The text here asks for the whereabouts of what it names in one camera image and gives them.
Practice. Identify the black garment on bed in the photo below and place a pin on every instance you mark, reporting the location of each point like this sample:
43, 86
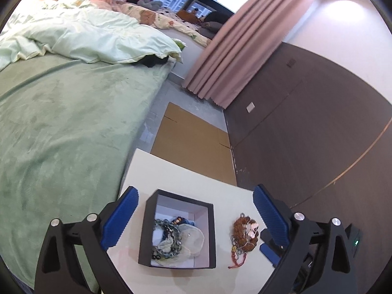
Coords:
151, 60

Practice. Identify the pink right curtain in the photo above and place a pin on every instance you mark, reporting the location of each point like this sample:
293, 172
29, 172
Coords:
241, 47

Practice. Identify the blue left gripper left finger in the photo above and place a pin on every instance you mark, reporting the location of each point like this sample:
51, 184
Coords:
115, 217

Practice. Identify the dark wood wardrobe panel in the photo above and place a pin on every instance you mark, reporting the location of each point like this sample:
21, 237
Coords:
319, 139

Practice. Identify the silver chain jewelry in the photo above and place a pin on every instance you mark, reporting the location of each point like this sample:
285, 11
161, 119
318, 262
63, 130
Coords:
236, 247

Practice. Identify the pale green duvet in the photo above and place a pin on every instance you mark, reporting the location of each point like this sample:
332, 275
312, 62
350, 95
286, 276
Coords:
79, 29

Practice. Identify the flattened brown cardboard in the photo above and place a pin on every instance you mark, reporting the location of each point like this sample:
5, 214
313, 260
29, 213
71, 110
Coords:
194, 144

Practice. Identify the translucent white pouch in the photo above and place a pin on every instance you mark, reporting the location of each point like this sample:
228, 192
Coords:
179, 243

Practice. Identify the green tissue pack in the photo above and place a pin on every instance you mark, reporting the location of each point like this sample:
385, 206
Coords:
179, 43

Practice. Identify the brown plush toy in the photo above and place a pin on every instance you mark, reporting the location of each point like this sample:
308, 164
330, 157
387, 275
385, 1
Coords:
189, 17

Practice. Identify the white wall socket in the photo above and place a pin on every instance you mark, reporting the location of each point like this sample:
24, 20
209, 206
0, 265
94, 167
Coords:
250, 107

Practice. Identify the green sheet bed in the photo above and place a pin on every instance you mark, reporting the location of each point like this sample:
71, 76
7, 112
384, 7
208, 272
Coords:
67, 130

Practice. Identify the floral window seat cushion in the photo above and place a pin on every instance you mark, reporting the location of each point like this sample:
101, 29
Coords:
163, 20

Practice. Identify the grey clothes pile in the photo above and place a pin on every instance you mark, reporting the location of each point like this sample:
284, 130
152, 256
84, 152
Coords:
150, 4

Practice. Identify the black open gift box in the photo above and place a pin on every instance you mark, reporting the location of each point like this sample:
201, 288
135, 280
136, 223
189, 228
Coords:
177, 209

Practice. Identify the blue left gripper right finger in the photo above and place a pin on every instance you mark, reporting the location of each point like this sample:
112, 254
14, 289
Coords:
277, 222

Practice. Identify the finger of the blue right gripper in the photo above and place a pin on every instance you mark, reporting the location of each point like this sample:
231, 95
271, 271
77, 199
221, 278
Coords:
269, 254

